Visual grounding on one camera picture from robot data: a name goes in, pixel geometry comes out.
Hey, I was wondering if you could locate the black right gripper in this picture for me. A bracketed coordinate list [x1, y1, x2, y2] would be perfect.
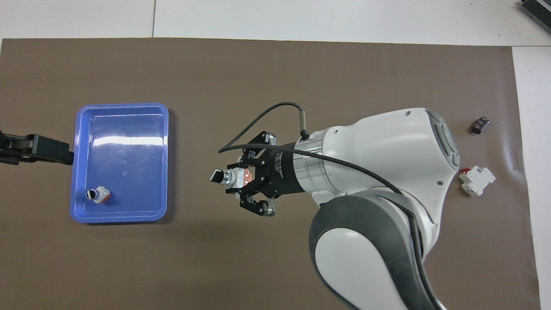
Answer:
[238, 131, 303, 217]

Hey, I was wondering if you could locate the small selector switch black knob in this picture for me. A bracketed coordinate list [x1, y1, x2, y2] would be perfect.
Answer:
[210, 166, 255, 191]
[86, 186, 112, 205]

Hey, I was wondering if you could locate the blue plastic tray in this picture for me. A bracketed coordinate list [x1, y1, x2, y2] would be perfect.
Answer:
[70, 102, 169, 223]

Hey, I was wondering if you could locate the brown table mat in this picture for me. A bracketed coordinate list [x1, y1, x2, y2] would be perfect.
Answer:
[0, 38, 542, 310]

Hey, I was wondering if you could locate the white circuit breaker red lever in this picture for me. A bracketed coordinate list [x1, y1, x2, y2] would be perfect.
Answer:
[458, 166, 496, 197]

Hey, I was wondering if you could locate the small dark cylindrical capacitor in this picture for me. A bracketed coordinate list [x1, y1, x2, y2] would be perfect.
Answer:
[470, 116, 491, 134]

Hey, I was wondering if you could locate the grey ribbed metal device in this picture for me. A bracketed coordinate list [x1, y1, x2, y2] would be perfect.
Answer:
[518, 0, 551, 24]

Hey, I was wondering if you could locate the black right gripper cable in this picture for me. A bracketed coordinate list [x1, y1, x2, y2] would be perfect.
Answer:
[218, 102, 444, 310]

